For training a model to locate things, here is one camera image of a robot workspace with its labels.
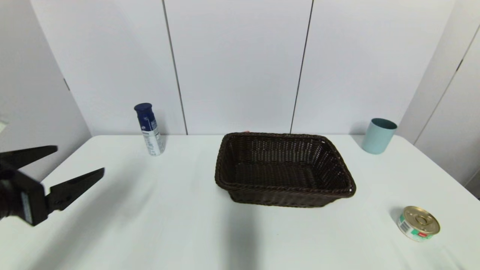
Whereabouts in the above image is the blue capped spray can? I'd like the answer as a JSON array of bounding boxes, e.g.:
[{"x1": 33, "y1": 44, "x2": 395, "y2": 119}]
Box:
[{"x1": 134, "y1": 103, "x2": 166, "y2": 156}]

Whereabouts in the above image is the dark brown wicker basket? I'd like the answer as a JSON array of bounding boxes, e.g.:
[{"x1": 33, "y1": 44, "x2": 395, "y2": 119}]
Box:
[{"x1": 214, "y1": 132, "x2": 357, "y2": 208}]

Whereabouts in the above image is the teal plastic cup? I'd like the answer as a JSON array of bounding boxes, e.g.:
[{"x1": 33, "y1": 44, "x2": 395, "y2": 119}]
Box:
[{"x1": 361, "y1": 118, "x2": 398, "y2": 155}]

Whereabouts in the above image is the gold lidded tin can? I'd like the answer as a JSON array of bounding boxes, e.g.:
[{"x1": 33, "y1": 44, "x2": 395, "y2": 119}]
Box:
[{"x1": 397, "y1": 205, "x2": 441, "y2": 242}]

